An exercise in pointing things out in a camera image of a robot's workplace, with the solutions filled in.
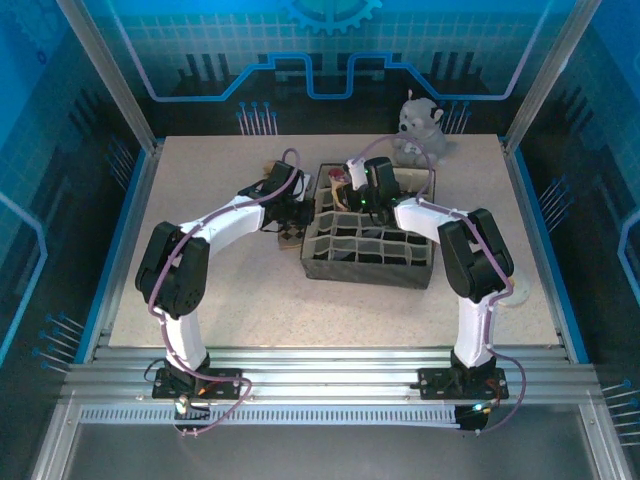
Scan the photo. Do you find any beige red striped sock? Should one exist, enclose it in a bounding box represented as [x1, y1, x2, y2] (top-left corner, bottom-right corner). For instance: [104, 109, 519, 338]
[326, 167, 352, 212]

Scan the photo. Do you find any dark fabric sock organizer box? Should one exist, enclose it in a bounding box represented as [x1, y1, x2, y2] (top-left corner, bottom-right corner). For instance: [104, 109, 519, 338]
[299, 161, 437, 291]

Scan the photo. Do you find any grey plush husky toy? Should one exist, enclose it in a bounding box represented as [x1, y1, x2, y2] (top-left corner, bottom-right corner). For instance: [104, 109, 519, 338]
[392, 89, 460, 170]

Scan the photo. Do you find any white round disc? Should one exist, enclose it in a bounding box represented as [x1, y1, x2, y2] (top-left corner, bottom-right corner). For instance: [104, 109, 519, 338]
[498, 272, 532, 309]

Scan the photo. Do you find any grey metal sheet panel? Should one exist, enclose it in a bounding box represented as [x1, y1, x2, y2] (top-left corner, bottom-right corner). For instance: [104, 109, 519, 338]
[62, 424, 604, 480]

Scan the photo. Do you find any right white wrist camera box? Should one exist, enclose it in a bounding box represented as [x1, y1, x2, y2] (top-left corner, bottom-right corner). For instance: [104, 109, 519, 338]
[345, 157, 370, 189]

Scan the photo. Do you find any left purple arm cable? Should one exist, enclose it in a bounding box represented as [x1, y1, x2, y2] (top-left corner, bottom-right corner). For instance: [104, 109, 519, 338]
[147, 147, 302, 437]

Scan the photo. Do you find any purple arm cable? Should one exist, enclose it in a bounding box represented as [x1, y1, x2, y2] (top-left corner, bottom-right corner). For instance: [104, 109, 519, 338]
[147, 147, 302, 437]
[352, 132, 527, 437]

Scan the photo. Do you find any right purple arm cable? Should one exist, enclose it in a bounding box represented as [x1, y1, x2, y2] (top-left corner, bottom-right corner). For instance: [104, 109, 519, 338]
[352, 132, 527, 437]

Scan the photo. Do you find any aluminium frame rail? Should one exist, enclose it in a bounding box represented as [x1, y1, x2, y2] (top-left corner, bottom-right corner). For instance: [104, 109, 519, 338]
[59, 345, 601, 407]

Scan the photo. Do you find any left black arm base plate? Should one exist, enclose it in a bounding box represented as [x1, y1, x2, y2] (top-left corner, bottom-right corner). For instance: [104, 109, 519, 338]
[151, 367, 245, 401]

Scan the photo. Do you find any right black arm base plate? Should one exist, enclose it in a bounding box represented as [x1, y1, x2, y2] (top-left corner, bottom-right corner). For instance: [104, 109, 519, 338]
[417, 367, 510, 401]

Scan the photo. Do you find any slotted grey cable duct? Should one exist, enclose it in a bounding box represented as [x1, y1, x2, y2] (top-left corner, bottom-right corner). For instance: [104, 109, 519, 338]
[77, 405, 462, 427]

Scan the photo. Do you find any aluminium frame post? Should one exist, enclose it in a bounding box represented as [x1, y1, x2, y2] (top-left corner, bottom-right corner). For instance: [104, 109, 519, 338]
[503, 0, 604, 151]
[55, 0, 164, 151]

